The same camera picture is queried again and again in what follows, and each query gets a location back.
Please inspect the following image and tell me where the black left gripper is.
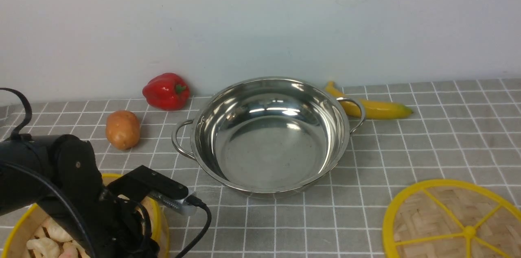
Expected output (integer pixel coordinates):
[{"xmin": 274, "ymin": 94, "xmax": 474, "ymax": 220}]
[{"xmin": 37, "ymin": 191, "xmax": 160, "ymax": 258}]

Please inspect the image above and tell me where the yellow-rimmed bamboo steamer basket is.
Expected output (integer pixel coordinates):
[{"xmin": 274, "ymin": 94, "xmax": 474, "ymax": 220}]
[{"xmin": 1, "ymin": 197, "xmax": 171, "ymax": 258}]

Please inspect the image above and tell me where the yellow-rimmed woven bamboo lid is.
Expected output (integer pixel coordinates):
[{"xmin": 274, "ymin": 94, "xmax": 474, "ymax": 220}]
[{"xmin": 382, "ymin": 179, "xmax": 521, "ymax": 258}]

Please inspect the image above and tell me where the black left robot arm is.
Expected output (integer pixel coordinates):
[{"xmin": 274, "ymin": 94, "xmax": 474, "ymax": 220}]
[{"xmin": 0, "ymin": 134, "xmax": 160, "ymax": 258}]

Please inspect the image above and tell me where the pink dumpling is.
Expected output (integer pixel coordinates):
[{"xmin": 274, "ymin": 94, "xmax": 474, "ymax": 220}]
[{"xmin": 58, "ymin": 241, "xmax": 83, "ymax": 258}]

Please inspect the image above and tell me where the white dumpling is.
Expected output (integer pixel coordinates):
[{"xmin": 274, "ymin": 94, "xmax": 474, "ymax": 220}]
[
  {"xmin": 26, "ymin": 237, "xmax": 60, "ymax": 258},
  {"xmin": 42, "ymin": 217, "xmax": 73, "ymax": 243}
]

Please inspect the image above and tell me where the brown potato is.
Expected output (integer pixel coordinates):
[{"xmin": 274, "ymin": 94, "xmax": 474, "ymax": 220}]
[{"xmin": 105, "ymin": 110, "xmax": 141, "ymax": 151}]

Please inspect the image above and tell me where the red bell pepper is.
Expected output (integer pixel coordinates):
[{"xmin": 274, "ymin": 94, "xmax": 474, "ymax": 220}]
[{"xmin": 142, "ymin": 73, "xmax": 190, "ymax": 111}]

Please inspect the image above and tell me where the yellow banana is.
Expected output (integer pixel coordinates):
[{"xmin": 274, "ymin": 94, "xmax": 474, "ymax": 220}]
[{"xmin": 340, "ymin": 98, "xmax": 414, "ymax": 120}]

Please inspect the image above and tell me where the grey white-checked tablecloth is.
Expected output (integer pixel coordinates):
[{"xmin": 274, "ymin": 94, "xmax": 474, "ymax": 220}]
[{"xmin": 25, "ymin": 79, "xmax": 521, "ymax": 258}]

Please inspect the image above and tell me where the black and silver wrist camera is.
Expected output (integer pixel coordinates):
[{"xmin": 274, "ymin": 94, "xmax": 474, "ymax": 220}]
[{"xmin": 107, "ymin": 165, "xmax": 197, "ymax": 216}]

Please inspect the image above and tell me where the black camera cable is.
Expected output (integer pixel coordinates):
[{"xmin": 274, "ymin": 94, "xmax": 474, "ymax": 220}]
[{"xmin": 174, "ymin": 197, "xmax": 212, "ymax": 258}]

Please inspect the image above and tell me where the stainless steel two-handled pot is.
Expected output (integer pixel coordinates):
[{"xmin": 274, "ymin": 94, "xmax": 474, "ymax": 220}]
[{"xmin": 171, "ymin": 77, "xmax": 366, "ymax": 199}]

